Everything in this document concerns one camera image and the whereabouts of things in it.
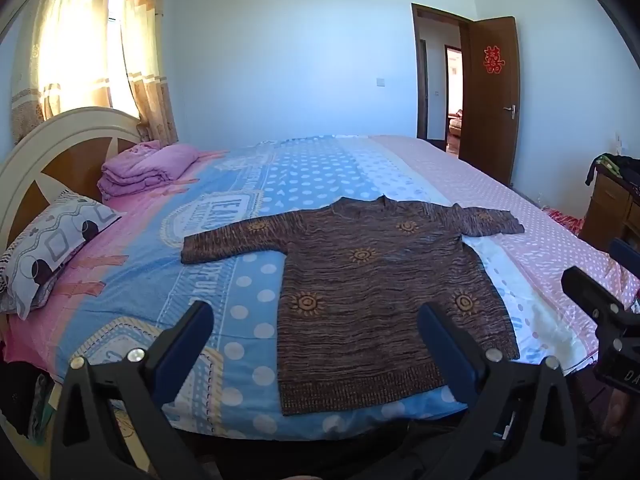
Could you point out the white wooden headboard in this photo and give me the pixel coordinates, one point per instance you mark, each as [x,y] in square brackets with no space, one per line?
[70,125]

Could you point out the wooden cabinet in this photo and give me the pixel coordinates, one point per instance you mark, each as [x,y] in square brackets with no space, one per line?
[602,210]

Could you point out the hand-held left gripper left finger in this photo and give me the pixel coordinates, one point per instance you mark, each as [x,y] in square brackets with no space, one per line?
[185,345]

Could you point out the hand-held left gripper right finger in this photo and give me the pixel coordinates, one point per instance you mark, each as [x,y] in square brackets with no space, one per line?
[445,355]

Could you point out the dark cloth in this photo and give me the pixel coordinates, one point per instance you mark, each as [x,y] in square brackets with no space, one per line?
[20,395]

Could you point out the brown door frame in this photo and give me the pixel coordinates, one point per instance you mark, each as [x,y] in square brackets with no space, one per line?
[415,75]

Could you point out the brown wooden door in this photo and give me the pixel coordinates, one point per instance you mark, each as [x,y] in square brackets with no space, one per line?
[487,125]

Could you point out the folded purple blanket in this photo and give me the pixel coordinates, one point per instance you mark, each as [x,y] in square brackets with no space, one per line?
[145,167]

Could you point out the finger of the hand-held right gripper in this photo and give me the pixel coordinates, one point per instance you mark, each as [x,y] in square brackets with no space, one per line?
[626,257]
[592,295]

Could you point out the grey patterned pillow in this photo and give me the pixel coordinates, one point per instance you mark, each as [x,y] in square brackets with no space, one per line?
[55,240]

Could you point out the brown knitted sweater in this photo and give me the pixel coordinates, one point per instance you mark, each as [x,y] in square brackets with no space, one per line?
[370,300]

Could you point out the red paper door decoration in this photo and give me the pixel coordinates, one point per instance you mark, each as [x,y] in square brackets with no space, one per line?
[493,58]

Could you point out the patterned bed sheet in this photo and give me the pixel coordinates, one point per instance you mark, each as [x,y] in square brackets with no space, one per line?
[210,240]

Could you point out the yellow patterned curtain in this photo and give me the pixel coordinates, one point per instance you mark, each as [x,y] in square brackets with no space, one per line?
[147,70]
[65,50]

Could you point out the red bag on floor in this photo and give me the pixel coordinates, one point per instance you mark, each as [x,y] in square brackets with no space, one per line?
[565,220]

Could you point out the dark clothes pile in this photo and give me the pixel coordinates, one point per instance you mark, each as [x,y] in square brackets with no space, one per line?
[622,167]

